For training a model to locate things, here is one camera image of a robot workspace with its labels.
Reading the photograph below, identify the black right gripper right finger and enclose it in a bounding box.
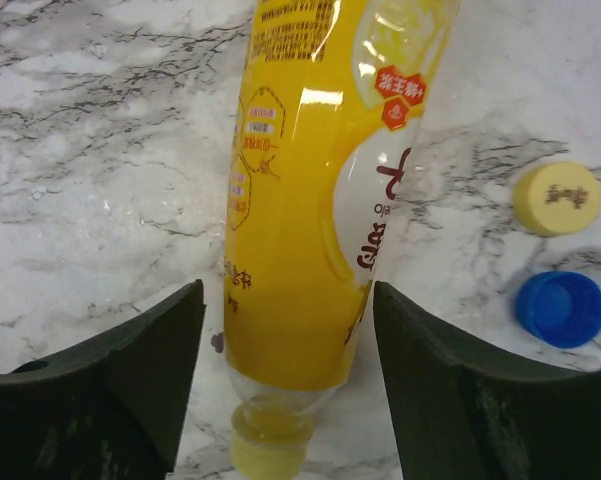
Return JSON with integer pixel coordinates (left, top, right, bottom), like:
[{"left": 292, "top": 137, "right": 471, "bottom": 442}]
[{"left": 373, "top": 282, "right": 601, "bottom": 480}]

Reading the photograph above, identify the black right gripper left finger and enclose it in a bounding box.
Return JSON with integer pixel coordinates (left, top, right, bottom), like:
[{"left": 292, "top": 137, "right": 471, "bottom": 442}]
[{"left": 0, "top": 280, "right": 206, "bottom": 479}]

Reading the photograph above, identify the blue bottle cap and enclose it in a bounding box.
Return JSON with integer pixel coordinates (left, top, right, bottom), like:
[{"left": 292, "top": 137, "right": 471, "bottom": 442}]
[{"left": 513, "top": 271, "right": 601, "bottom": 349}]

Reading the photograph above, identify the yellow bottle cap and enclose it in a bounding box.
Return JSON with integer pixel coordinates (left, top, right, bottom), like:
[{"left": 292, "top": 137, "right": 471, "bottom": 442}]
[{"left": 512, "top": 162, "right": 601, "bottom": 237}]

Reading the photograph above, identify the yellow bottle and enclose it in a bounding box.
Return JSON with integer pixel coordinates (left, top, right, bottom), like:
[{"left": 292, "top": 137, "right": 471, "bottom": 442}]
[{"left": 224, "top": 0, "right": 459, "bottom": 479}]

